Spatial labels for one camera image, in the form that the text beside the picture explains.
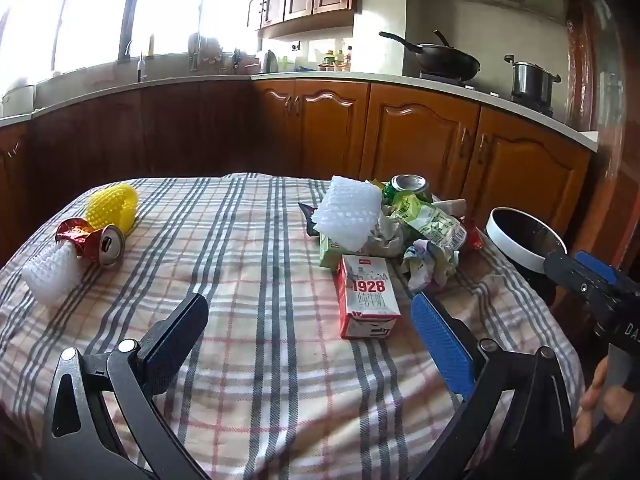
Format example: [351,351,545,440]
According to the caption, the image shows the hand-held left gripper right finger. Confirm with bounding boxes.
[410,291,576,480]

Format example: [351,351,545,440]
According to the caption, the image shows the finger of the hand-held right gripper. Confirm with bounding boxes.
[544,251,621,311]
[574,250,619,285]

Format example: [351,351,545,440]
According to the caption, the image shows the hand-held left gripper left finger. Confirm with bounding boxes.
[42,292,211,480]

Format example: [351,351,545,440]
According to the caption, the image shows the round white-rimmed trash bin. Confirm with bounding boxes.
[486,206,571,311]

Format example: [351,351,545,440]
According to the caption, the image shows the printed paper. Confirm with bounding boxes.
[402,239,459,293]

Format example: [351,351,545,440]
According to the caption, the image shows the red and white carton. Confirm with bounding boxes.
[336,254,402,339]

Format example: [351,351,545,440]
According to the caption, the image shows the paper trash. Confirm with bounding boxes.
[367,210,407,259]

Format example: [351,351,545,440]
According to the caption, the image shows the large white foam fruit net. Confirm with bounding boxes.
[312,176,383,252]

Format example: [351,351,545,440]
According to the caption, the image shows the person's right hand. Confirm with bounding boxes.
[574,357,640,451]

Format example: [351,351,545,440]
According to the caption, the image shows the plaid tablecloth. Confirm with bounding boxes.
[0,172,586,480]

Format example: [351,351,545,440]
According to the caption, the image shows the crushed red drink can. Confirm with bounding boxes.
[75,224,126,267]

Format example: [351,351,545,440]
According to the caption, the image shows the green snack wrapper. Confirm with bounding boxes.
[390,195,468,252]

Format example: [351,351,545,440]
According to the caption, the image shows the small white foam fruit net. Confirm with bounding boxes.
[21,242,83,307]

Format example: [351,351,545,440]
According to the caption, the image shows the green small carton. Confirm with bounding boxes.
[318,234,361,271]

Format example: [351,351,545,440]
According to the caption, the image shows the yellow foam fruit net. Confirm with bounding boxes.
[85,183,140,236]

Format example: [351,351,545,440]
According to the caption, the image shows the red foil wrapper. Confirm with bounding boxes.
[55,217,93,249]

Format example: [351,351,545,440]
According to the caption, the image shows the green drink can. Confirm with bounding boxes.
[382,174,435,206]

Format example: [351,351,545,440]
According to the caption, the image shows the black wrapper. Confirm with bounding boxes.
[298,201,326,237]

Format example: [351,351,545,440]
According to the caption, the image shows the steel cooking pot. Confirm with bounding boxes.
[504,54,562,106]

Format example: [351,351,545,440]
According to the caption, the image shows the gas stove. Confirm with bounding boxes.
[419,72,556,117]

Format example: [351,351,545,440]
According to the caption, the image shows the wooden base cabinets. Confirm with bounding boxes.
[0,77,593,261]

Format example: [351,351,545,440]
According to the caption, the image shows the black wok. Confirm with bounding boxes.
[378,30,481,83]

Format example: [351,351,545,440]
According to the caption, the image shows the kitchen countertop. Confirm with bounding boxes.
[0,71,599,153]

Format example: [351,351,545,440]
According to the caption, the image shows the row of condiment bottles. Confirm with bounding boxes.
[319,46,354,72]

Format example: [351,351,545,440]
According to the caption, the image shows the kitchen window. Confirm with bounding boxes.
[0,0,251,83]

